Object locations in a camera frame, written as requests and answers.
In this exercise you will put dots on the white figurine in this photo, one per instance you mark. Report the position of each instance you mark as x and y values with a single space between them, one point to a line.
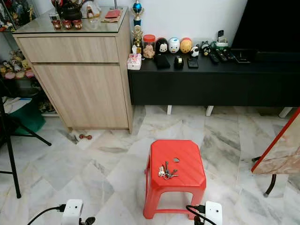
91 9

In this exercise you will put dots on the black wallet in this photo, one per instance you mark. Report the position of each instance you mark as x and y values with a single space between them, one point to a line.
162 61

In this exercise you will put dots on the small panda figure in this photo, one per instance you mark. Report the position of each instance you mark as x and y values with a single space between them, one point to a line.
195 51

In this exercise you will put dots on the black metal stand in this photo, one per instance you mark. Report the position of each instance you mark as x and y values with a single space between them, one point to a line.
13 159

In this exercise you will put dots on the small red dumbbell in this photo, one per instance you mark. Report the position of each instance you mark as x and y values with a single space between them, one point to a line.
85 137

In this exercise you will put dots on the blue globe trophy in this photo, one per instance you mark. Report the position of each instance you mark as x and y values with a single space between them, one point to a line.
137 7

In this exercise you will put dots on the black tray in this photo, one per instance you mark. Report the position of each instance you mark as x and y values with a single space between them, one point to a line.
243 58

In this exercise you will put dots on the white round toy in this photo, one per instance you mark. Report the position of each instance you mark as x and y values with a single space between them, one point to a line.
174 45

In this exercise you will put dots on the glass shelf with figurines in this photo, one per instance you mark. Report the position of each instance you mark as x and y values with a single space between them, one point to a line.
14 68

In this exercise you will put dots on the red plastic stool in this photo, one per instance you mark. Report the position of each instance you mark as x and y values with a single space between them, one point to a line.
183 157

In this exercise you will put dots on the yellow round toy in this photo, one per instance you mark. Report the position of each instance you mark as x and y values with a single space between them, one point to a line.
186 45

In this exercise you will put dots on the dark teapot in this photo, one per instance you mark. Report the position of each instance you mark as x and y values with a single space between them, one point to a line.
70 11

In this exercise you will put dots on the light wooden cabinet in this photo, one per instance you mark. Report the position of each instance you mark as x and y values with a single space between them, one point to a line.
84 89

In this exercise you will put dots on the red booklet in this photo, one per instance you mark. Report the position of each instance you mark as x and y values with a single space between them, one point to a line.
112 15

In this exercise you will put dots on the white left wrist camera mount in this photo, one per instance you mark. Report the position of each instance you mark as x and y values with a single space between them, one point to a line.
72 211

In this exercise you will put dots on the red lid clear jar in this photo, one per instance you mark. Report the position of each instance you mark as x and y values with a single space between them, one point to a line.
149 48

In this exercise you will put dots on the small red cup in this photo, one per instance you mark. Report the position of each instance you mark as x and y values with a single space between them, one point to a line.
67 24
77 24
56 24

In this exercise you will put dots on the black tape dispenser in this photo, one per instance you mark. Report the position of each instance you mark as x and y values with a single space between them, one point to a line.
178 62

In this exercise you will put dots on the marble pattern folding table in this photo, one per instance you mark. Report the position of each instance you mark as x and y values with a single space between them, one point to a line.
281 150

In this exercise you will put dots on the black remote control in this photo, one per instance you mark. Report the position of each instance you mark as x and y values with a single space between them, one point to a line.
221 55
213 58

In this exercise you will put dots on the green white phone dock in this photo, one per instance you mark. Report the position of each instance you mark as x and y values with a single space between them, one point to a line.
221 43

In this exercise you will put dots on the pink tissue pack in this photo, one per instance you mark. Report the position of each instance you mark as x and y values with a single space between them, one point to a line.
134 62

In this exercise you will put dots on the small black white figure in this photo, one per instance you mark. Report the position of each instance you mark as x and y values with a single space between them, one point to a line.
205 48

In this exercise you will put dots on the bunch of keys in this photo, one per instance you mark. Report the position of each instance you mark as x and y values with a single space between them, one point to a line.
166 170

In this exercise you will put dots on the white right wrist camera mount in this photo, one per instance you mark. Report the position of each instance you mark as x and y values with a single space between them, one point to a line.
213 212

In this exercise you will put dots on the black white-faced round toy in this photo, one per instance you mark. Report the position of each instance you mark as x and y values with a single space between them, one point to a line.
162 46

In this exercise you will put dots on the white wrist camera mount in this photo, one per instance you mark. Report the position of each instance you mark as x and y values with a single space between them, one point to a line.
72 211
213 212

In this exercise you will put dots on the green bag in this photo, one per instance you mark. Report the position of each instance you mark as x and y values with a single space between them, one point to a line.
33 119

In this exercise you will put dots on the black low TV console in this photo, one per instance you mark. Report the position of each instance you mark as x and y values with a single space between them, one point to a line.
211 86

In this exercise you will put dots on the gold trophy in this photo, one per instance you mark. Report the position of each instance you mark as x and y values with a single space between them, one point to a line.
137 36

